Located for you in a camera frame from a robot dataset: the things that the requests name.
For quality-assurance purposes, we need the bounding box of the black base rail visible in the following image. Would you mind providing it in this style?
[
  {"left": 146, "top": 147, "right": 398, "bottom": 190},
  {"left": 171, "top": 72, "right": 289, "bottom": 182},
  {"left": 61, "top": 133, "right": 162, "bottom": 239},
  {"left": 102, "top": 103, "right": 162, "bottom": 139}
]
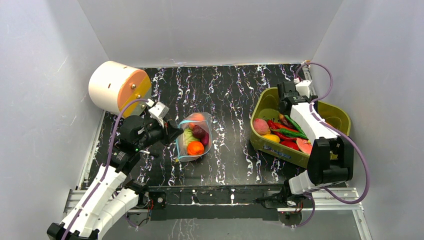
[{"left": 147, "top": 184, "right": 312, "bottom": 221}]

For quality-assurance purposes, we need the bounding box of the pink toy fruit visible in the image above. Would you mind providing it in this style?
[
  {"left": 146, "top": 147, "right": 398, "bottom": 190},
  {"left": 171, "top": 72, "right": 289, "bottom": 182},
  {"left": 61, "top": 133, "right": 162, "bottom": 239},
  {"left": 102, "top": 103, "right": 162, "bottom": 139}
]
[{"left": 252, "top": 118, "right": 271, "bottom": 136}]

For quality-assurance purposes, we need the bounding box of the clear zip top bag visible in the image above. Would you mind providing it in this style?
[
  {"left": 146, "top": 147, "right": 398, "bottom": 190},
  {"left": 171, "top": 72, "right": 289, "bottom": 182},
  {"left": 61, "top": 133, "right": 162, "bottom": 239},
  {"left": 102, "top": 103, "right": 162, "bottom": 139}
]
[{"left": 176, "top": 112, "right": 212, "bottom": 162}]

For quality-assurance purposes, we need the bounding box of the green toy chili pepper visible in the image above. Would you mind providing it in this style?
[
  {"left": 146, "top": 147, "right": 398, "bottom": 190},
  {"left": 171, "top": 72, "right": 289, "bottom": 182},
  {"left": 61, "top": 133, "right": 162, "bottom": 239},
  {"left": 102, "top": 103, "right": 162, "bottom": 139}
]
[{"left": 270, "top": 114, "right": 309, "bottom": 140}]

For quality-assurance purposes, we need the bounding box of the green toy cabbage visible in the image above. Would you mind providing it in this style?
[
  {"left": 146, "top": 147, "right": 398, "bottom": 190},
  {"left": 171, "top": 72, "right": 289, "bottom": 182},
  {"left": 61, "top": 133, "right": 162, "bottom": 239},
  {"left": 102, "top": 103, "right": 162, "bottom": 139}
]
[{"left": 182, "top": 128, "right": 200, "bottom": 148}]

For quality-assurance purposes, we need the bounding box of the dark red toy plum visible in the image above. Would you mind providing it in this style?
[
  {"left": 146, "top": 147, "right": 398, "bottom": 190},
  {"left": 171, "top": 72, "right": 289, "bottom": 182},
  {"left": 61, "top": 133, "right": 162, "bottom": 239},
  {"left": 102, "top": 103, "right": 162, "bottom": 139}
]
[{"left": 192, "top": 125, "right": 207, "bottom": 140}]

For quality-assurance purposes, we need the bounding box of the black and white marker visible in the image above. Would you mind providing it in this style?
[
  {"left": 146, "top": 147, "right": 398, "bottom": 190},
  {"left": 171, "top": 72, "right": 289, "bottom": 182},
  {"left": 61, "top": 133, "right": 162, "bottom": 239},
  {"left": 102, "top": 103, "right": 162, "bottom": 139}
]
[{"left": 139, "top": 150, "right": 159, "bottom": 158}]

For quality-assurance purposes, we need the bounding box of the purple toy sweet potato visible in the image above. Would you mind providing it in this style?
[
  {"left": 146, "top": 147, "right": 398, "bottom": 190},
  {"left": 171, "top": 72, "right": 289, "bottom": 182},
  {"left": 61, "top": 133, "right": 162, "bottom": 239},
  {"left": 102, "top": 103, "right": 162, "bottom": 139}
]
[{"left": 200, "top": 132, "right": 210, "bottom": 147}]

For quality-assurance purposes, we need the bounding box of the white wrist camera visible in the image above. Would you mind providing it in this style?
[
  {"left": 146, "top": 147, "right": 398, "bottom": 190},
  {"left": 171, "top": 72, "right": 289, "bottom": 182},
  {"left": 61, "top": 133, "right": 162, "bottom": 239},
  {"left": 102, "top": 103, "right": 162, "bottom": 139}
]
[
  {"left": 293, "top": 77, "right": 312, "bottom": 98},
  {"left": 146, "top": 99, "right": 169, "bottom": 128}
]

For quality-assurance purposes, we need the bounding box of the toy peach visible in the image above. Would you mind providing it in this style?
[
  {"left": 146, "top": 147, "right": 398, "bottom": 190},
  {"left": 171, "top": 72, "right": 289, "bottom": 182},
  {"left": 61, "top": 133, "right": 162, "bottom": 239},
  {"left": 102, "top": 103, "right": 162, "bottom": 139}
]
[{"left": 188, "top": 112, "right": 205, "bottom": 130}]

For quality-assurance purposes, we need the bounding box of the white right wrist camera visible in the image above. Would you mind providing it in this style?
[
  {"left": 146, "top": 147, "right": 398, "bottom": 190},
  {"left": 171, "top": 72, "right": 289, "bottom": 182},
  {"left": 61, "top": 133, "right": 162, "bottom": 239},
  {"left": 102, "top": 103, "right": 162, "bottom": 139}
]
[{"left": 293, "top": 77, "right": 312, "bottom": 98}]

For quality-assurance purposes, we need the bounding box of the white round drawer cabinet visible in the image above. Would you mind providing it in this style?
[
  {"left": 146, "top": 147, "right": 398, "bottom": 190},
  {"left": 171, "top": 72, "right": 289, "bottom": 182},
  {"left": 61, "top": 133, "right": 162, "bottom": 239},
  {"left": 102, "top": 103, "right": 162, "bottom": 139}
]
[{"left": 88, "top": 60, "right": 152, "bottom": 116}]

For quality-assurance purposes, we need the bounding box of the aluminium frame rail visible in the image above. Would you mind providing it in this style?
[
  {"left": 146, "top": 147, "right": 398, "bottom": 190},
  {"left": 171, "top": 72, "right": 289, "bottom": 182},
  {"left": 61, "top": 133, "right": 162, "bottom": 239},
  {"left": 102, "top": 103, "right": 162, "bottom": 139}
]
[{"left": 64, "top": 186, "right": 362, "bottom": 214}]

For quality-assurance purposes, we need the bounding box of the orange toy fruit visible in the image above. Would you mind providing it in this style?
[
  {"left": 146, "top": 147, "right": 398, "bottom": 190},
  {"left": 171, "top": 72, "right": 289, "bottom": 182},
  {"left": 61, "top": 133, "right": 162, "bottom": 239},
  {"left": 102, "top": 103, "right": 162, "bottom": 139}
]
[{"left": 187, "top": 141, "right": 205, "bottom": 156}]

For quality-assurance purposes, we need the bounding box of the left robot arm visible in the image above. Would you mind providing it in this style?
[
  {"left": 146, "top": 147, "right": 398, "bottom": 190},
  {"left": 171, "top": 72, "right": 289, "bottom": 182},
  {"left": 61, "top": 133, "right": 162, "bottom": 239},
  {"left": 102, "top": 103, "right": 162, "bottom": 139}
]
[{"left": 46, "top": 113, "right": 184, "bottom": 240}]

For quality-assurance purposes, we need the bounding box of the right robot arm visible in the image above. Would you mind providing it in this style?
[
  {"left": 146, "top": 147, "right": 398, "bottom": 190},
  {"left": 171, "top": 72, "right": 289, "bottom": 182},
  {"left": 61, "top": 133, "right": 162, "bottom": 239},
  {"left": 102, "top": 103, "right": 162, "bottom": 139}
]
[{"left": 277, "top": 81, "right": 354, "bottom": 207}]

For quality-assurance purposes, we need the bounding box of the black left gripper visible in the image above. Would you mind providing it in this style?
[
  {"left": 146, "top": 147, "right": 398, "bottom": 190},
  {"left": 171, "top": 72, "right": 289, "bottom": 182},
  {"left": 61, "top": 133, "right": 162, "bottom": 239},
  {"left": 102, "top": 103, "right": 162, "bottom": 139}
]
[{"left": 135, "top": 117, "right": 184, "bottom": 151}]

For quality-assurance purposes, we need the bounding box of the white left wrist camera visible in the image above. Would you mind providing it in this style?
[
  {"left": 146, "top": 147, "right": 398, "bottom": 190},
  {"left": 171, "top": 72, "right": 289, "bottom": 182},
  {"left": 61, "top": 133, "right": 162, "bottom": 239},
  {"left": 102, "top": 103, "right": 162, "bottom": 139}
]
[{"left": 146, "top": 99, "right": 169, "bottom": 128}]

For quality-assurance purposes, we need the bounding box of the olive green plastic bin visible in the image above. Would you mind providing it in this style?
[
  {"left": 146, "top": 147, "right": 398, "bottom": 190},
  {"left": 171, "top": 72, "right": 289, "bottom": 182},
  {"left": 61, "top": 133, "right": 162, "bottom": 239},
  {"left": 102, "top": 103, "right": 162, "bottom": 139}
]
[{"left": 249, "top": 87, "right": 351, "bottom": 168}]

